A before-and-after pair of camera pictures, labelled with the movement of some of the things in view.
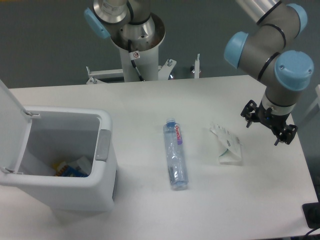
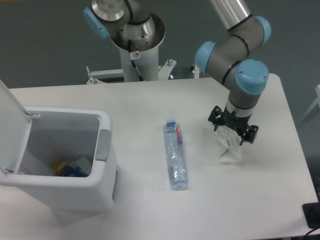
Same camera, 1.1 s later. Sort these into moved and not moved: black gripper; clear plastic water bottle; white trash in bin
Moved: black gripper
Not moved: clear plastic water bottle; white trash in bin
